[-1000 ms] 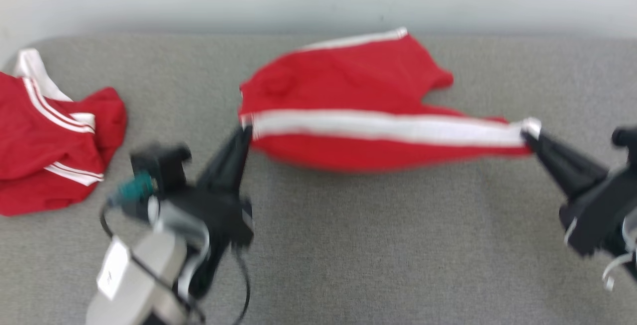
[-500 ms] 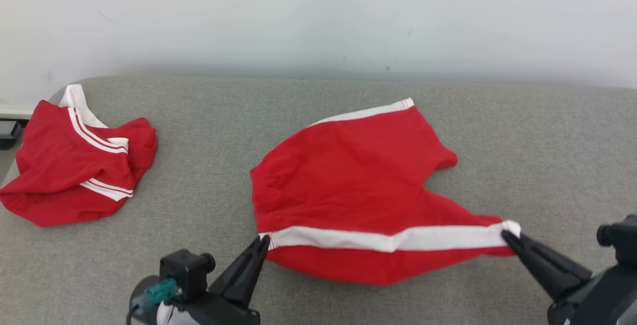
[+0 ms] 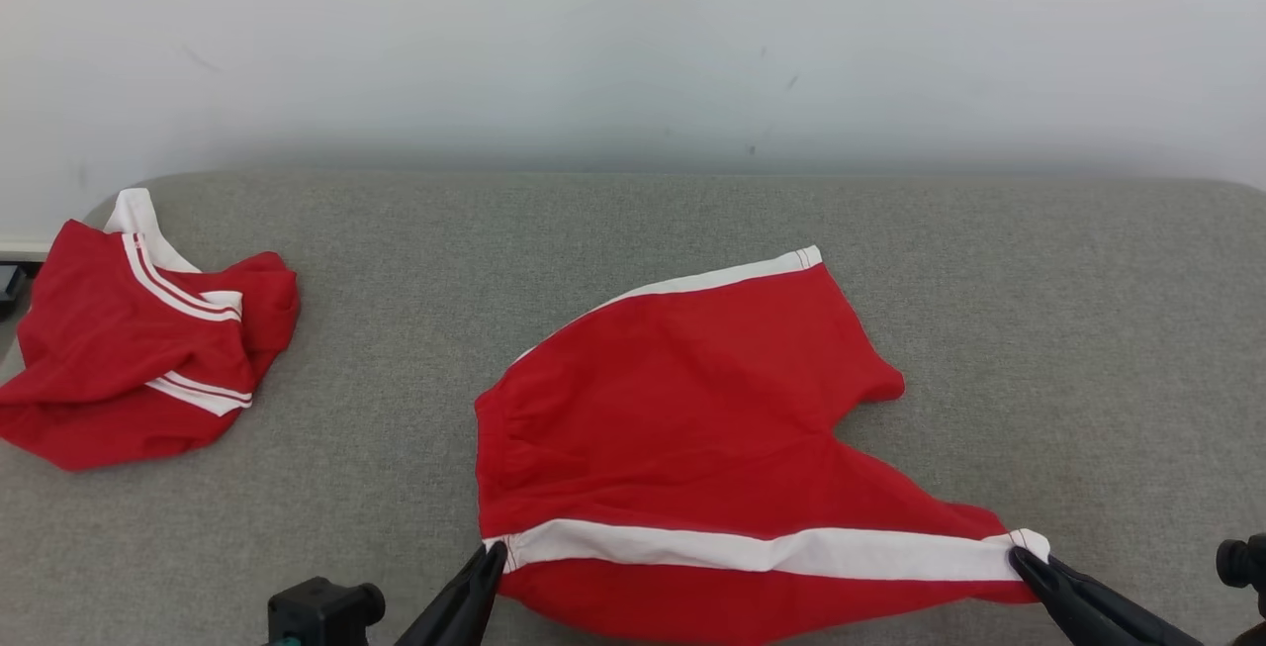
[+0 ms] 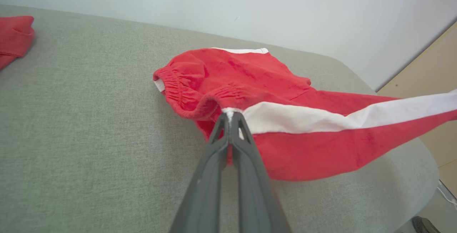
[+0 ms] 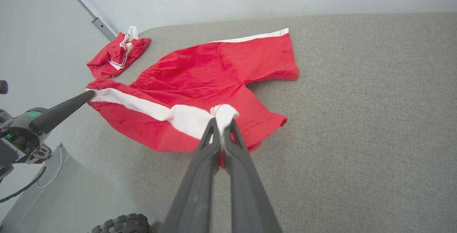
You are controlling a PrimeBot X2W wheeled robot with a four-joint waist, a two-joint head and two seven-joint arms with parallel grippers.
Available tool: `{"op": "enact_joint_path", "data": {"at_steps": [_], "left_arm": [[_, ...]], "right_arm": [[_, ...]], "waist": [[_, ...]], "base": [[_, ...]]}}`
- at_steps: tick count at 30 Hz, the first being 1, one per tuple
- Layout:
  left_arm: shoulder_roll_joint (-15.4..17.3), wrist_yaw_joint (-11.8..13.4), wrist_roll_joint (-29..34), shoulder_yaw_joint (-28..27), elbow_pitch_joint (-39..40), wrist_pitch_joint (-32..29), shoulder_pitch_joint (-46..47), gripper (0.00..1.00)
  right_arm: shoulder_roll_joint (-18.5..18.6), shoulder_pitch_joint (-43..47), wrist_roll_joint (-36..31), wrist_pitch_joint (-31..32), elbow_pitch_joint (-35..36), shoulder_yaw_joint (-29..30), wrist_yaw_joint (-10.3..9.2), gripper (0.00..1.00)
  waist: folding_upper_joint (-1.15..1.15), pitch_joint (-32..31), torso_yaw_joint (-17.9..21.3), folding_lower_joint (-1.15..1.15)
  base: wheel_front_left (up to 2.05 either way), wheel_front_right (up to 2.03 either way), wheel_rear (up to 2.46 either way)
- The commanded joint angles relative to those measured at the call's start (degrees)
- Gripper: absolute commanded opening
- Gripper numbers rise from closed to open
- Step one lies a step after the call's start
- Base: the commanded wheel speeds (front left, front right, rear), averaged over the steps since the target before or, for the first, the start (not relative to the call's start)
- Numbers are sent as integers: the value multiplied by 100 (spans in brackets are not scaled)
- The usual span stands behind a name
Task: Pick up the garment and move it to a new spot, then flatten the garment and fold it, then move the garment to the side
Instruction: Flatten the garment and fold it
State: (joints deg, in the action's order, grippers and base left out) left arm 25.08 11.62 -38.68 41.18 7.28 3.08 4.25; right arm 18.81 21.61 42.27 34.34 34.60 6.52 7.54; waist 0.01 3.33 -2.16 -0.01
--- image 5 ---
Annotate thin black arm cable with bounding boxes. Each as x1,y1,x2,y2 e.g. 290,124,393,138
0,165,47,203

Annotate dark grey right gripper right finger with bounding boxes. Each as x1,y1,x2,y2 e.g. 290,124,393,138
224,118,282,233

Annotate red shirt with white trim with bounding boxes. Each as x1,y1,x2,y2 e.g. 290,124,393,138
87,26,151,80

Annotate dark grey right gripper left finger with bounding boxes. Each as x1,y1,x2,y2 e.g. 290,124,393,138
162,118,222,233

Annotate grey metal wall rail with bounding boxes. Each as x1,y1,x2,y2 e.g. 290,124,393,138
55,0,117,41

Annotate black treaded robot wheel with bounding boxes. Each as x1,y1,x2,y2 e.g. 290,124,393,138
89,214,150,233

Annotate thin white cable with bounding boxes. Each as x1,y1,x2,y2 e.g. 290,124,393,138
36,147,63,189

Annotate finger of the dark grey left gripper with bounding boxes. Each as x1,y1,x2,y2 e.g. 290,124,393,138
29,90,96,136

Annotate red shorts with white stripe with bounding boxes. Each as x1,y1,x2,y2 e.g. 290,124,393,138
86,28,300,169

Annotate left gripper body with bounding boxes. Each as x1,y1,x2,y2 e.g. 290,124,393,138
0,108,52,180

